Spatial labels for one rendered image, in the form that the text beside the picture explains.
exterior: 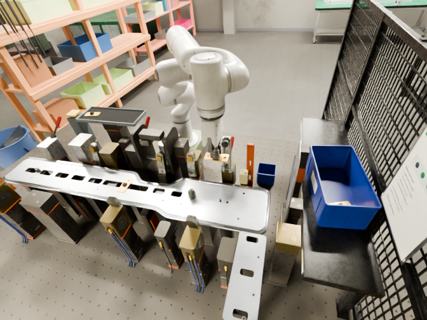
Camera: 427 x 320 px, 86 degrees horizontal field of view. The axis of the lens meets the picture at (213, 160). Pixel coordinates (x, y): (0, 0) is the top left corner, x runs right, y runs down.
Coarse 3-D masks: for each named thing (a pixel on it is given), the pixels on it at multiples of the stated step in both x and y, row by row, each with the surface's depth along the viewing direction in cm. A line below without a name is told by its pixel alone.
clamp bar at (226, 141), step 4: (224, 136) 96; (224, 140) 94; (228, 140) 95; (224, 144) 92; (228, 144) 93; (224, 148) 98; (228, 148) 97; (224, 152) 99; (228, 152) 98; (228, 160) 101; (224, 164) 102; (224, 168) 103
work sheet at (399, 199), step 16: (416, 144) 59; (416, 160) 58; (400, 176) 65; (416, 176) 58; (384, 192) 72; (400, 192) 64; (416, 192) 57; (384, 208) 71; (400, 208) 63; (416, 208) 56; (400, 224) 62; (416, 224) 55; (400, 240) 61; (416, 240) 55; (400, 256) 60
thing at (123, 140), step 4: (120, 140) 119; (124, 140) 119; (128, 140) 119; (120, 144) 120; (124, 144) 119; (128, 144) 120; (124, 148) 121; (124, 152) 124; (128, 160) 128; (132, 168) 132; (140, 188) 144
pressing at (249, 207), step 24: (24, 168) 125; (48, 168) 123; (72, 168) 122; (96, 168) 120; (72, 192) 109; (96, 192) 108; (120, 192) 106; (144, 192) 105; (168, 192) 104; (216, 192) 101; (240, 192) 100; (264, 192) 99; (168, 216) 95; (216, 216) 92; (240, 216) 91; (264, 216) 90
